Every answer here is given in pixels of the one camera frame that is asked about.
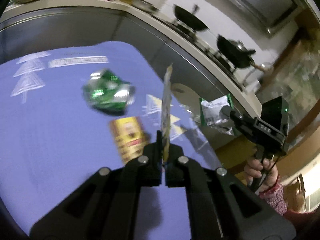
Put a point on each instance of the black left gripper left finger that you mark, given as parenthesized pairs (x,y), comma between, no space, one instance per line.
(104,206)

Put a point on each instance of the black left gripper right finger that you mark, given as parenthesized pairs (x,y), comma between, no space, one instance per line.
(220,206)

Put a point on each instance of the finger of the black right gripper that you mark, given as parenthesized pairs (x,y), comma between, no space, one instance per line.
(243,123)

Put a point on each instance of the green silver foil wrapper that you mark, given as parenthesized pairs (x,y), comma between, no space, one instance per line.
(211,114)

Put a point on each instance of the crushed green soda can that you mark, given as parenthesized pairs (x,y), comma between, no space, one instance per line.
(107,92)

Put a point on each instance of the red patterned sleeve forearm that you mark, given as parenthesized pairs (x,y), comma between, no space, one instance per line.
(274,196)

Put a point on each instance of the tan round trash bin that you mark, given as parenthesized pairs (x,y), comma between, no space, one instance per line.
(188,98)

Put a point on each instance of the right hand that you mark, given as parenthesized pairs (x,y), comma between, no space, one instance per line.
(253,170)

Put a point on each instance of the black wok near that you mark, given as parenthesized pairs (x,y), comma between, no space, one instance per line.
(235,52)

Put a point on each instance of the black wok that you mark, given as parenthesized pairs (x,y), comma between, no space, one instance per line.
(189,18)
(235,52)

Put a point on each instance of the yellow red carton box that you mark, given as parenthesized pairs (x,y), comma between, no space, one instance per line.
(129,136)

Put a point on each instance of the black wok far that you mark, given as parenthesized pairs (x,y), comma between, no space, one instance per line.
(189,18)

